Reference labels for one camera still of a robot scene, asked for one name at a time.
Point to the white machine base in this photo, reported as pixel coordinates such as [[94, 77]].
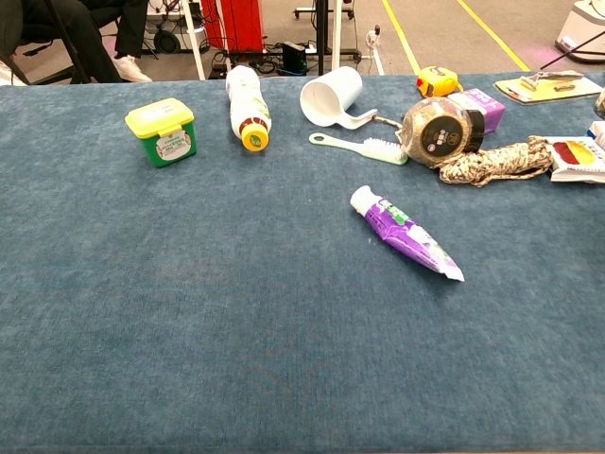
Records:
[[583, 28]]

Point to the blue table mat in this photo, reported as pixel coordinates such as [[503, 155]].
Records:
[[236, 307]]

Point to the white upright post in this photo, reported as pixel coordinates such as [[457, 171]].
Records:
[[336, 33]]

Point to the white shoe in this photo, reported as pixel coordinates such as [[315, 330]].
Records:
[[130, 70]]

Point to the yellow tape measure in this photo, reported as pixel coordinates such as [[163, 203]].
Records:
[[437, 82]]

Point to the purple small box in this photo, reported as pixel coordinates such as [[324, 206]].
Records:
[[489, 106]]

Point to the white frame leg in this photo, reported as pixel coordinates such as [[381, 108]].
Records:
[[195, 42]]

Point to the yellow lidded green box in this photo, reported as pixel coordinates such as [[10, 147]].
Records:
[[160, 127]]

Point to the white snack packet red picture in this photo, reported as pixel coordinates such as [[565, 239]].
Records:
[[579, 161]]

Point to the mint green brush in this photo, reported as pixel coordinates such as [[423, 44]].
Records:
[[378, 151]]

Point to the white plastic mug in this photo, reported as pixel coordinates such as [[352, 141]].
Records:
[[326, 101]]

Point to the razor on yellow card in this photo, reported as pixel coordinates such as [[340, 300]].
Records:
[[553, 90]]

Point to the thin black rod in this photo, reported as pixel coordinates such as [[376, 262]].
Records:
[[572, 51]]

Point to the black office chair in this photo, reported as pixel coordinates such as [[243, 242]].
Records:
[[33, 47]]

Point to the black box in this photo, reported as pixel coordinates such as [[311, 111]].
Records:
[[294, 57]]

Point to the red cabinet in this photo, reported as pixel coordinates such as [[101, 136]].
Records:
[[234, 23]]

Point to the purple white toothpaste tube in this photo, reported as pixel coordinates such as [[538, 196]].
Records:
[[402, 227]]

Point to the person in black trousers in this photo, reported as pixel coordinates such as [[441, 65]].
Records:
[[130, 28], [80, 38]]

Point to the round seed jar black lid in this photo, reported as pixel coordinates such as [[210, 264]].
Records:
[[439, 132]]

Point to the white bottle yellow cap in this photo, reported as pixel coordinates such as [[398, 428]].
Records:
[[248, 104]]

